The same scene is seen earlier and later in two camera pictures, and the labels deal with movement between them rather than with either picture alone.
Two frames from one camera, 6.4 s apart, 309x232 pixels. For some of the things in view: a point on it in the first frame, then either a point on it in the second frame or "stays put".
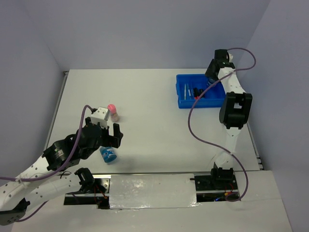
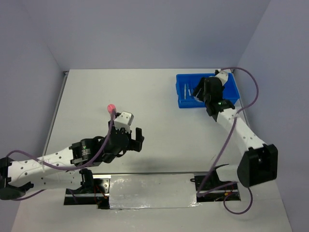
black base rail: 95,189 stays put
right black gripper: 210,71 to 200,94
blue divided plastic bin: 189,86 stays put
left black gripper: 114,140 to 135,144
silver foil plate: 129,191 stays put
